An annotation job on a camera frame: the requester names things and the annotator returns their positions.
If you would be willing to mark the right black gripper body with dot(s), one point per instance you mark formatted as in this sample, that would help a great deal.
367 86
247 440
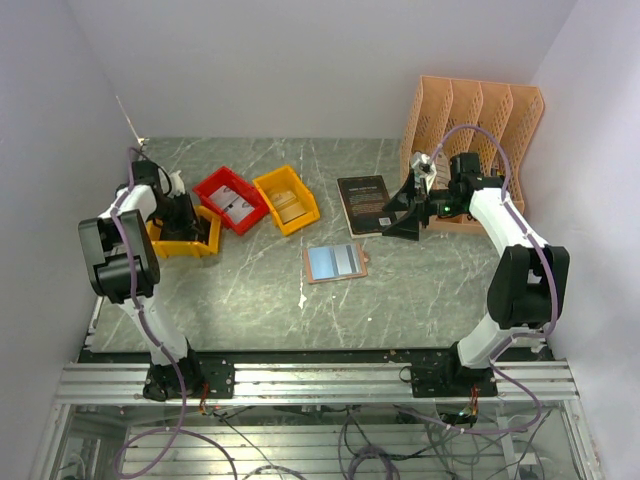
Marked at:
441 201

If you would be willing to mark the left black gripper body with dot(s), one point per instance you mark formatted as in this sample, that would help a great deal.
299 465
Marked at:
179 214

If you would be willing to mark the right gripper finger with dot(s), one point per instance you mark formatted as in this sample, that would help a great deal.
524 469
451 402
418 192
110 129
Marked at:
406 228
404 197

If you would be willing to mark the red bin with cards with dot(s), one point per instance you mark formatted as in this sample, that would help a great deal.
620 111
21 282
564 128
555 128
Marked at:
239 204

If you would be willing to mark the white silver VIP card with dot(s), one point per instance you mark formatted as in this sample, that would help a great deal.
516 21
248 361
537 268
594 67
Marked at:
347 260

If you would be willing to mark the pink leather card holder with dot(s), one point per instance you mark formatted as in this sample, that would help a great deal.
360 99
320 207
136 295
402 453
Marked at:
334 263

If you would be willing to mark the yellow bin with cards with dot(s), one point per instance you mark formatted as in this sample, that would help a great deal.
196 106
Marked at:
290 202

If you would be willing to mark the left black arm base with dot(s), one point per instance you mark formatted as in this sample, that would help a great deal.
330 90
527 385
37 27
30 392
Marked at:
204 376

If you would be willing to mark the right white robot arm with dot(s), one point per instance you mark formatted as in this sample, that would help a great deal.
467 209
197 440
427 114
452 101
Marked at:
526 294

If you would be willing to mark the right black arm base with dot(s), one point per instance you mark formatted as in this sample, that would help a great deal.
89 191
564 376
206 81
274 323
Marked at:
439 381

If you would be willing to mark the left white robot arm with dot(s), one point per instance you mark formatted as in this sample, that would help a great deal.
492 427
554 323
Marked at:
123 267

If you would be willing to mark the black book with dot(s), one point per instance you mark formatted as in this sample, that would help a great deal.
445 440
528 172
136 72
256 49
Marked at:
363 199

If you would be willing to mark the peach file organizer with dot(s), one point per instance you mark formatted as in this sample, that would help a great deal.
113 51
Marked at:
497 121

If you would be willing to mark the aluminium frame rail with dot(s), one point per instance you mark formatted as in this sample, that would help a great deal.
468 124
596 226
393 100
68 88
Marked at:
300 384

